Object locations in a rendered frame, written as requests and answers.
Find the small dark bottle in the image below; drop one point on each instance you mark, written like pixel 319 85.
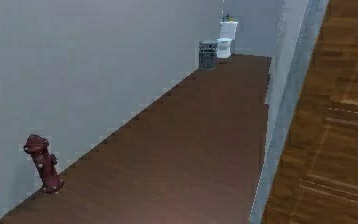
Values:
pixel 227 17

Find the white toilet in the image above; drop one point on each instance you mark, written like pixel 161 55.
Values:
pixel 226 37

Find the dark red fire hydrant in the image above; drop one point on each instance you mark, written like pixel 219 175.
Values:
pixel 44 163

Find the grey mesh waste bin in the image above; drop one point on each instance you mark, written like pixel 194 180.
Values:
pixel 207 55

